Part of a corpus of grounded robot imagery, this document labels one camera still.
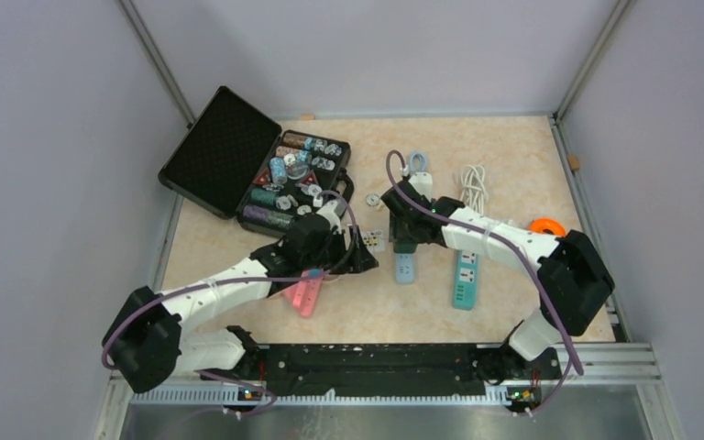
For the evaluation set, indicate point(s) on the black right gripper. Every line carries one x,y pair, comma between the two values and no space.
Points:
398,231

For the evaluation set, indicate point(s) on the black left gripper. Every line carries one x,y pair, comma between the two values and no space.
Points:
360,258

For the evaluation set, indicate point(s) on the grey-blue power strip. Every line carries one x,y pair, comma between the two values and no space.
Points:
405,268

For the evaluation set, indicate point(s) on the teal power strip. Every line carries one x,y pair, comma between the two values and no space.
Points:
465,290

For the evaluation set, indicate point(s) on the dark green cube socket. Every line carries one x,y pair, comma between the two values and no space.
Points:
404,247

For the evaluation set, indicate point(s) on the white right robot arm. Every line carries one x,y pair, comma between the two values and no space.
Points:
571,278

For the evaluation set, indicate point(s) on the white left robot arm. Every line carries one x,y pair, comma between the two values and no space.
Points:
150,338

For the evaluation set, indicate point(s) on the loose poker chip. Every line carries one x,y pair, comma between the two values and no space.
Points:
372,199

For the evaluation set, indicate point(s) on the pink triangular power strip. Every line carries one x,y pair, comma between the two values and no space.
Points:
303,296

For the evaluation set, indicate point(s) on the black poker chip case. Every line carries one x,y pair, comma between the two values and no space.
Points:
239,164

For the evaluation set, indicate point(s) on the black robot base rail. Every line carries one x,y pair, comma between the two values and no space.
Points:
389,370

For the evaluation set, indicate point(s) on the orange ring toy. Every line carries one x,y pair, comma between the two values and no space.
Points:
548,226

